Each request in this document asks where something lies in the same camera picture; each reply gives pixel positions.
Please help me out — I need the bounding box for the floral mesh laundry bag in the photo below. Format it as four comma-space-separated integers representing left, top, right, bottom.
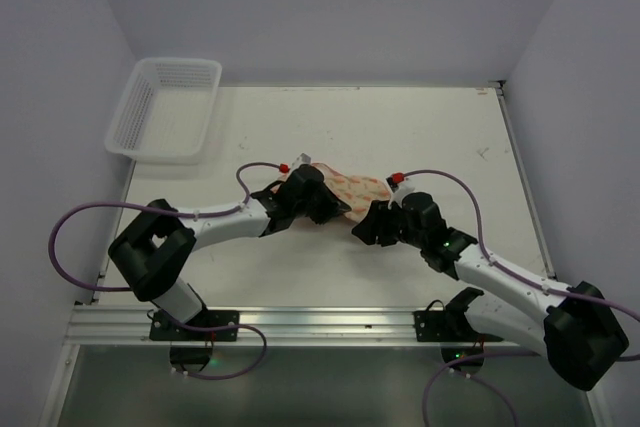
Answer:
282, 160, 395, 224

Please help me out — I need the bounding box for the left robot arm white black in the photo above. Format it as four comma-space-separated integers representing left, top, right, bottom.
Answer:
108, 164, 350, 328

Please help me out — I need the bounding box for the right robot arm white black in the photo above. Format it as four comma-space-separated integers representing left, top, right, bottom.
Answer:
352, 192, 629, 391

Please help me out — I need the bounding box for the white plastic mesh basket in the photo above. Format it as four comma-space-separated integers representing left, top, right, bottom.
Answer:
104, 57, 222, 165

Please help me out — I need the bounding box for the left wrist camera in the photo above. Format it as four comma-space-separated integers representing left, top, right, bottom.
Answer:
291, 153, 311, 170

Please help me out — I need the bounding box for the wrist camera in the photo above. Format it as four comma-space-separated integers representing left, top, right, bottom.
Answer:
291, 153, 311, 170
386, 172, 415, 208

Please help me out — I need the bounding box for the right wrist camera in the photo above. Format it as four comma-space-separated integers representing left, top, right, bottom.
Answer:
386, 172, 415, 208

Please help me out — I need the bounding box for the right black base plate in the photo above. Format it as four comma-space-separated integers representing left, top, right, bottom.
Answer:
412, 300, 468, 342

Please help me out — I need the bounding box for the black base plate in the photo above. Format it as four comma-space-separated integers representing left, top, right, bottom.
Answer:
412, 300, 468, 342
149, 309, 240, 342

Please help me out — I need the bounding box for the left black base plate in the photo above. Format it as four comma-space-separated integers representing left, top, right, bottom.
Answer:
149, 309, 240, 342

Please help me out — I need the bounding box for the aluminium mounting rail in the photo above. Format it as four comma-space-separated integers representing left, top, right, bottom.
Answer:
64, 307, 506, 346

